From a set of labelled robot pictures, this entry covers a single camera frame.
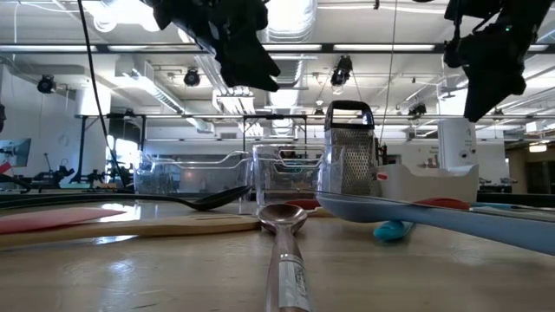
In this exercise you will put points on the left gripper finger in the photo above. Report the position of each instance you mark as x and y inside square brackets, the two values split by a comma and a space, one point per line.
[262, 63]
[243, 76]

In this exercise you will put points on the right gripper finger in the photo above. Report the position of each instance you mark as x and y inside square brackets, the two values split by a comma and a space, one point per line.
[507, 84]
[476, 93]

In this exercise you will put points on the tall clear plastic bin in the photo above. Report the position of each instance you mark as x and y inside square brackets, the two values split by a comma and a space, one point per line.
[277, 182]

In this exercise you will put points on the grey-blue silicone spoon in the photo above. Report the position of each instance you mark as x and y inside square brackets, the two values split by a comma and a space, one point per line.
[368, 210]

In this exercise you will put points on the cyan silicone spatula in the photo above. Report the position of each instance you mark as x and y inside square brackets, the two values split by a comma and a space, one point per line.
[390, 231]

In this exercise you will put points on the light wooden slotted spatula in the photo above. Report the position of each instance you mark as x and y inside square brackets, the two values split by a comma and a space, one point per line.
[173, 226]

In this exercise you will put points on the pink silicone spatula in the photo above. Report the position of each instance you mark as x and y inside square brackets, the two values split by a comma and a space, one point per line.
[52, 219]

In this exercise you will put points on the small black robot arm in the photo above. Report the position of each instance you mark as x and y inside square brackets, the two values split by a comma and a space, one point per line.
[54, 177]

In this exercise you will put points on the black ceiling spotlight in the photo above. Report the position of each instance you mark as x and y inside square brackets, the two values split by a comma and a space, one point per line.
[417, 109]
[191, 77]
[341, 71]
[45, 83]

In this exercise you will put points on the white pillar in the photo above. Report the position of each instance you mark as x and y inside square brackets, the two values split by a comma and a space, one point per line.
[455, 147]

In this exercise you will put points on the white plastic bin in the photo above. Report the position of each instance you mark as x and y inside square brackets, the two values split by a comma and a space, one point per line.
[433, 186]

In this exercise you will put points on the wide clear plastic bin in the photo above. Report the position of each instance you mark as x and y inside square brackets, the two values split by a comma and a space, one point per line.
[195, 177]

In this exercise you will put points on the steel box grater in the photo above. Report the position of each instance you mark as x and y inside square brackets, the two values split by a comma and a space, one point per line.
[355, 160]

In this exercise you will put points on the copper metal spoon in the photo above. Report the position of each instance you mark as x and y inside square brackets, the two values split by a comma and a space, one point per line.
[282, 219]

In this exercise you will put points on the small monitor screen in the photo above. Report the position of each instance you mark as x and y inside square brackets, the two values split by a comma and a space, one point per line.
[15, 151]

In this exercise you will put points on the silver ventilation duct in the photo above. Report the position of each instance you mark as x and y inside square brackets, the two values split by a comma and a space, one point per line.
[299, 69]

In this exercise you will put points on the white rectangular air duct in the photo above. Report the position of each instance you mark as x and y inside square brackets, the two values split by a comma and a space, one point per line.
[152, 89]

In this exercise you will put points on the black gantry frame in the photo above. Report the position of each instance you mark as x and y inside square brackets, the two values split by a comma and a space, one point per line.
[81, 147]

